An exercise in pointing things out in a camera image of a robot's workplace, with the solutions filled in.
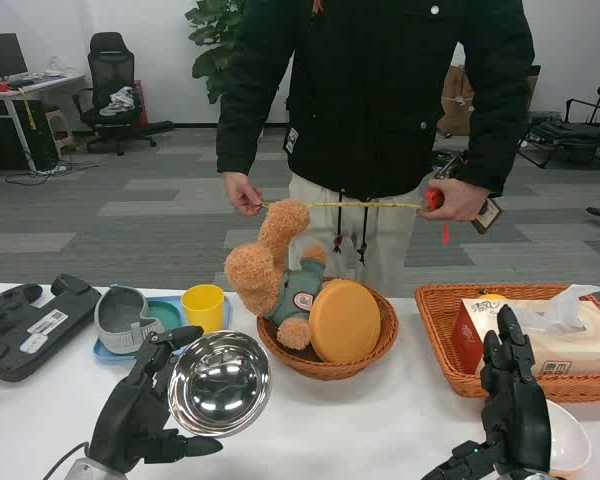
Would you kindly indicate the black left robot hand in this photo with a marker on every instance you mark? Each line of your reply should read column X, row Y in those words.
column 130, row 415

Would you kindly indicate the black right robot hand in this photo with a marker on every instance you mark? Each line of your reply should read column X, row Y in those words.
column 517, row 420

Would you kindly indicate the shiny metal bowl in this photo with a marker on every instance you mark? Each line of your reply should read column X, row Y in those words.
column 220, row 382

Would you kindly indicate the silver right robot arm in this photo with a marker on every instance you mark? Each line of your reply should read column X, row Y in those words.
column 525, row 475

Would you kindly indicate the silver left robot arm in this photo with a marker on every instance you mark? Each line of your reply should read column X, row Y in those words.
column 82, row 470

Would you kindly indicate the white plastic bowl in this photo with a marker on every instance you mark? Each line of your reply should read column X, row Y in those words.
column 570, row 440

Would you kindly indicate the grey bowl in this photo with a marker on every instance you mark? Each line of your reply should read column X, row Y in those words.
column 122, row 315

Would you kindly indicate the light blue plastic tray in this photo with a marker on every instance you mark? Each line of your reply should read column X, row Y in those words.
column 105, row 352

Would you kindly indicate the rectangular wicker basket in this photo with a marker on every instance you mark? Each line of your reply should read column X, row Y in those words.
column 580, row 385

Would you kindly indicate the tissue pack with red end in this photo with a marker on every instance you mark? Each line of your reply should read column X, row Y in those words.
column 580, row 335

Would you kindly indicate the green round dish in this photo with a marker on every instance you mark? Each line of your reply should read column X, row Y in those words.
column 167, row 315

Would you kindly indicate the black flat device with labels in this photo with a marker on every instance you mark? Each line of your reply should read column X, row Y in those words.
column 55, row 320

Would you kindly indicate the yellow fruit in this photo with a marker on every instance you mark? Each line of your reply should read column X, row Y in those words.
column 494, row 298

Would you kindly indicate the yellow plastic cup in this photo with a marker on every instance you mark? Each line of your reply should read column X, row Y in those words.
column 203, row 310

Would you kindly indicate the black game controller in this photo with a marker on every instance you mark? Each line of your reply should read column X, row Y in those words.
column 5, row 307

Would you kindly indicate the round wicker basket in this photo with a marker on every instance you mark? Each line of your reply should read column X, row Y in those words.
column 330, row 367

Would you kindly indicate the orange round disc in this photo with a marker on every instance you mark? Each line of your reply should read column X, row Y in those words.
column 347, row 320

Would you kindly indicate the brown id badge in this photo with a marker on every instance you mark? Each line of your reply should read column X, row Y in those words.
column 487, row 216

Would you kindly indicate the orange teddy bear plush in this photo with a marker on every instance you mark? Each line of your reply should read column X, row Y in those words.
column 275, row 250

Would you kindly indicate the red tape measure yellow tape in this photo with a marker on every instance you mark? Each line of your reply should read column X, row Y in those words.
column 360, row 204

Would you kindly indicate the black folding chair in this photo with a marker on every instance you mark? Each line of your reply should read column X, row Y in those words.
column 570, row 132

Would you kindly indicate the black computer tower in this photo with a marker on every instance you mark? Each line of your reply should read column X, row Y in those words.
column 0, row 140

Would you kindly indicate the grey white cloth bundle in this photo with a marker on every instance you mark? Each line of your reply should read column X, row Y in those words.
column 119, row 102

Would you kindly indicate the brown cardboard box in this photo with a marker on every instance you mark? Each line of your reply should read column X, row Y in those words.
column 457, row 100

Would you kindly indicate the white office desk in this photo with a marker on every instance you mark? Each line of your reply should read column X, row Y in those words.
column 45, row 81

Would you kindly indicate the black office chair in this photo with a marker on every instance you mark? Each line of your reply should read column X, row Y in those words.
column 107, row 60

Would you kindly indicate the person in black jacket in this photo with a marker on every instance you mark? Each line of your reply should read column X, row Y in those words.
column 370, row 90

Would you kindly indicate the green potted plant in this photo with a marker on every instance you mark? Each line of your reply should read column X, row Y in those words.
column 215, row 45

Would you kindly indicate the black computer monitor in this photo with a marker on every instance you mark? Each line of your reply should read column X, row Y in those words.
column 2, row 57

